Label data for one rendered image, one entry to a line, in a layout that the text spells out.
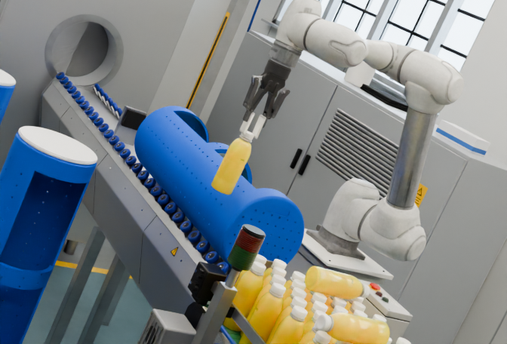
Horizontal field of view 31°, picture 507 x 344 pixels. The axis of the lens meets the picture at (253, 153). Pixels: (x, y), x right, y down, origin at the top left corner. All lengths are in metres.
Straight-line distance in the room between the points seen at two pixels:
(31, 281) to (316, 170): 2.27
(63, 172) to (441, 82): 1.26
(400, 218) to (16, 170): 1.31
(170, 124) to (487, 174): 1.71
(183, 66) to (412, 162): 5.44
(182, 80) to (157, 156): 5.18
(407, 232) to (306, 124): 2.05
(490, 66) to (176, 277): 3.18
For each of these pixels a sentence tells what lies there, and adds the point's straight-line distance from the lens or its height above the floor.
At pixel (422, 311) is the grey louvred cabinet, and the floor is 0.65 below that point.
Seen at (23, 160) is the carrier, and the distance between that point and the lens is 3.07.
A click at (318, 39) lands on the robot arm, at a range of 2.63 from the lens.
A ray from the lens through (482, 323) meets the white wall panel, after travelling 5.75.
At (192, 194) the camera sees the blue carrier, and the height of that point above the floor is 1.08.
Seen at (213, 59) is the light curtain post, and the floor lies 1.38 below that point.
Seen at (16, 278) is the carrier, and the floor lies 0.59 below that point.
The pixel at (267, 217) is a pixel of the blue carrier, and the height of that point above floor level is 1.16.
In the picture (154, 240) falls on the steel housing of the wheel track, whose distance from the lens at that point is 3.21.
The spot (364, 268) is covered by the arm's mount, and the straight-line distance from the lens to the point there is 3.40.
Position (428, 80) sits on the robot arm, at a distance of 3.05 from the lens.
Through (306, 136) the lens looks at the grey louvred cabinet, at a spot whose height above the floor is 1.09.
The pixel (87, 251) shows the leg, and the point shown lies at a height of 0.53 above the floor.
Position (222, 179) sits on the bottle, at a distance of 2.77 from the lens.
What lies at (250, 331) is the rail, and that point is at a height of 0.97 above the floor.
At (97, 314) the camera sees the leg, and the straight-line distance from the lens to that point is 3.96.
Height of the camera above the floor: 1.85
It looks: 11 degrees down
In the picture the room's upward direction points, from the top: 24 degrees clockwise
